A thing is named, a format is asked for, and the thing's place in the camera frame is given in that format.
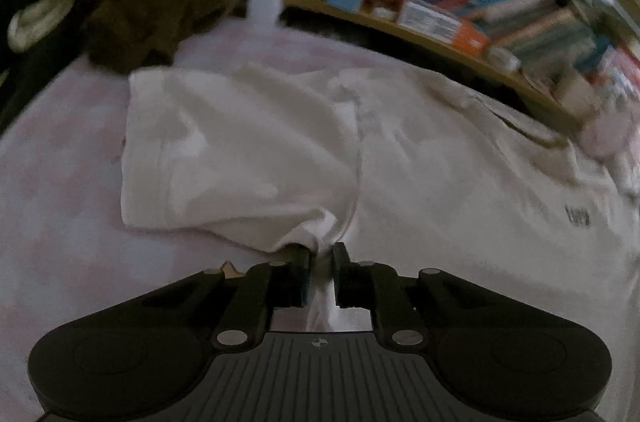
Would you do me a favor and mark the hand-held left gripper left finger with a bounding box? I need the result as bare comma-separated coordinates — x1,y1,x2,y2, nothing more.
150,245,312,350

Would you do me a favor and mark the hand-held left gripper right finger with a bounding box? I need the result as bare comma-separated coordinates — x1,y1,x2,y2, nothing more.
332,243,496,348

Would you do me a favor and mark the white t-shirt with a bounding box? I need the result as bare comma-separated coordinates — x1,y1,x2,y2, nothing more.
120,65,640,333

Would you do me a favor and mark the pink printed desk mat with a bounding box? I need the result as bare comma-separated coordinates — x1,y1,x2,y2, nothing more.
0,20,640,343

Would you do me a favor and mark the flat white orange box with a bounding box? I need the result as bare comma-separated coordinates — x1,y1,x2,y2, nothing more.
397,0,491,58

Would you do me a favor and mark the small white carton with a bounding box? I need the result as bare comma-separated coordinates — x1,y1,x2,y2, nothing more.
487,45,523,70

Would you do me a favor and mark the dark brown cloth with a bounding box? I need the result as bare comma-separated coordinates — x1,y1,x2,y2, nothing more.
85,0,251,73

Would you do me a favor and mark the round metal tin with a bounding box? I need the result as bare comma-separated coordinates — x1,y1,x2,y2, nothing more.
7,0,76,53

